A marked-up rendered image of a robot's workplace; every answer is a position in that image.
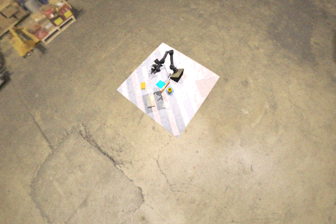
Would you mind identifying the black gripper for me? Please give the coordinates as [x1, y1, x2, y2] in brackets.
[151, 66, 160, 74]

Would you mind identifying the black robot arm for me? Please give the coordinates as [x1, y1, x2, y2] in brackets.
[152, 50, 179, 73]

